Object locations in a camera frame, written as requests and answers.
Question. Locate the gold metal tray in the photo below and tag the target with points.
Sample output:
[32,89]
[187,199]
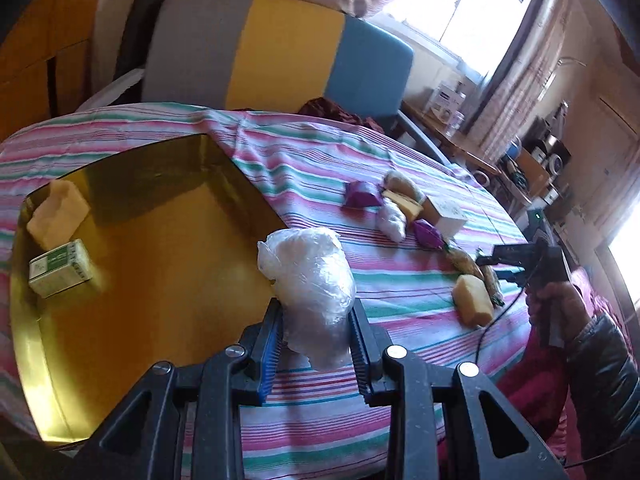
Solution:
[150,285]

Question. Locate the small white wrapped ball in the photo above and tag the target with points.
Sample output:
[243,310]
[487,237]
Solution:
[391,222]

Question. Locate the purple packet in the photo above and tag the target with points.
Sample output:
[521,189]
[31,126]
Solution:
[362,195]
[427,234]

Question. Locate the white carton boxes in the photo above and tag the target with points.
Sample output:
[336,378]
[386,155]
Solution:
[445,100]

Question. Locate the yellow sponge block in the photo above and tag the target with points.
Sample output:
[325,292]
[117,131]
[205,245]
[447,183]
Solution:
[472,300]
[57,212]
[405,206]

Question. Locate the white rectangular box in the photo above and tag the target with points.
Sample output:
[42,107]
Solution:
[445,215]

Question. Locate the white plastic-wrapped bundle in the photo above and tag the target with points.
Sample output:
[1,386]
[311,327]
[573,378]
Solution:
[310,280]

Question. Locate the wooden side table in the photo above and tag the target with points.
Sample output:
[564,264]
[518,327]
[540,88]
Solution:
[450,140]

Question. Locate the person's right forearm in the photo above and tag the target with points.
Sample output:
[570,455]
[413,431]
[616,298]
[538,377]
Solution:
[605,375]

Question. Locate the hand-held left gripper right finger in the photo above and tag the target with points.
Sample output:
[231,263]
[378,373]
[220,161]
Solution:
[366,360]

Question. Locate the black upright roll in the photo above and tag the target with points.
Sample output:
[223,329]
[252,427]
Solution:
[145,25]

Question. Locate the tan wrapped pastry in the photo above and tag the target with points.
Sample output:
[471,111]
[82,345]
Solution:
[400,182]

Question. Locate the grey yellow blue chair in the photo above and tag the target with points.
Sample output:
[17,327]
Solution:
[280,50]

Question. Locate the dark red cloth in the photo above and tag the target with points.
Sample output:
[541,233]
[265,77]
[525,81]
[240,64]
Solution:
[330,107]

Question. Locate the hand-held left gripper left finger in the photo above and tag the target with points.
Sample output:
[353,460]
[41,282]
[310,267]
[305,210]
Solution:
[270,347]

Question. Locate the small green box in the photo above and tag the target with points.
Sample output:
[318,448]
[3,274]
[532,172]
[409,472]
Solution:
[62,267]

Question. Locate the cluttered shelf with appliances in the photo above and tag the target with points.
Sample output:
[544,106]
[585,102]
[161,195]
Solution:
[540,155]

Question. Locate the person's right hand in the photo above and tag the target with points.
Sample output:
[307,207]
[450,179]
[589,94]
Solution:
[570,305]

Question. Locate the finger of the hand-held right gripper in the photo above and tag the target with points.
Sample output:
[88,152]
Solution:
[505,255]
[510,276]

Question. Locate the bright window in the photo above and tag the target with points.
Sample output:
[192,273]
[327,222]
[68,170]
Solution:
[465,5]

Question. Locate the wooden wardrobe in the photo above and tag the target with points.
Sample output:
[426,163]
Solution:
[50,35]

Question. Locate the person's pink clothing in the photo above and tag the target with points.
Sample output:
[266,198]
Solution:
[530,385]

